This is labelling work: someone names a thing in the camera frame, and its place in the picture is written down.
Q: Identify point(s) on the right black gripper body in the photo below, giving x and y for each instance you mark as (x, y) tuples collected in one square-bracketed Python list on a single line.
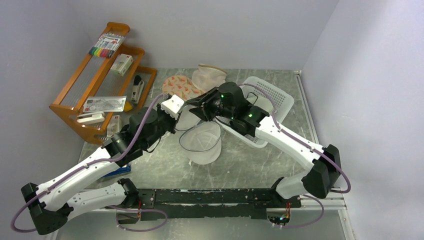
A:
[(215, 107)]

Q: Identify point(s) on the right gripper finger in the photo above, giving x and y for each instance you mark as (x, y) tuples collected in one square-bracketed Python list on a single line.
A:
[(201, 113), (207, 98)]

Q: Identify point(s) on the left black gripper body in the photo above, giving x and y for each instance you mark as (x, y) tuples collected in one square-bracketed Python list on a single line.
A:
[(166, 122)]

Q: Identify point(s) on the white mesh laundry bag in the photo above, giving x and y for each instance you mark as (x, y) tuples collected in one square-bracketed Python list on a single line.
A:
[(200, 140)]

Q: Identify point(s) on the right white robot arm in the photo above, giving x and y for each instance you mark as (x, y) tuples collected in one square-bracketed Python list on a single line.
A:
[(322, 165)]

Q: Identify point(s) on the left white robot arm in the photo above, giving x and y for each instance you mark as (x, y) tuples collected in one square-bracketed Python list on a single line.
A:
[(53, 203)]

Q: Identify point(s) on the floral pink laundry bag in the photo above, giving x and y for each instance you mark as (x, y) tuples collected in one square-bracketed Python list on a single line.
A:
[(181, 86)]

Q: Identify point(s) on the beige mesh laundry bag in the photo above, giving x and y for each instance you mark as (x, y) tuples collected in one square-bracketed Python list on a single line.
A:
[(206, 77)]

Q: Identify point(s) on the yellow triangular eraser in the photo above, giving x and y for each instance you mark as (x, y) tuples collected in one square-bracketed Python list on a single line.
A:
[(127, 106)]

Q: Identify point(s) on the white plastic basket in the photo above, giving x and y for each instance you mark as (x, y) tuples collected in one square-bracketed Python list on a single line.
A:
[(254, 87)]

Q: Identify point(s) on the black grey stapler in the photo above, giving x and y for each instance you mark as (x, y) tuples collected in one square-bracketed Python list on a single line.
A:
[(137, 89)]

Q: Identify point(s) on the staples box package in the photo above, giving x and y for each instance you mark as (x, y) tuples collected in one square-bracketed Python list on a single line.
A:
[(114, 126)]

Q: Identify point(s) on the blue stapler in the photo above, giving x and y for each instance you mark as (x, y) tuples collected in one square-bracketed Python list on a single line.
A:
[(122, 170)]

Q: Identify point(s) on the orange wooden shelf rack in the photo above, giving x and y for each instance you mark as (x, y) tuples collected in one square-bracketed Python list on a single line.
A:
[(93, 78)]

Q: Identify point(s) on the clear ruler set package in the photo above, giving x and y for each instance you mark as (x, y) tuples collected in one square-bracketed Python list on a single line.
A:
[(104, 104)]

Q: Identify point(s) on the small white green box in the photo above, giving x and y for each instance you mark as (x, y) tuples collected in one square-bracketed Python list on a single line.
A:
[(121, 64)]

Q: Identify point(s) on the white stapler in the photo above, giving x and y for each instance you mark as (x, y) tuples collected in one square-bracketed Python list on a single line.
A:
[(91, 118)]

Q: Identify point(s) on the coloured marker pen set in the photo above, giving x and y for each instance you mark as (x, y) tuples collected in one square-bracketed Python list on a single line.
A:
[(106, 45)]

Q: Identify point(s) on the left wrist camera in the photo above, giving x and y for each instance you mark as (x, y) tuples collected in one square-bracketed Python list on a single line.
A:
[(173, 106)]

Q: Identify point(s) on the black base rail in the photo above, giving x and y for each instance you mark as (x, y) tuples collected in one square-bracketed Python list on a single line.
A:
[(211, 203)]

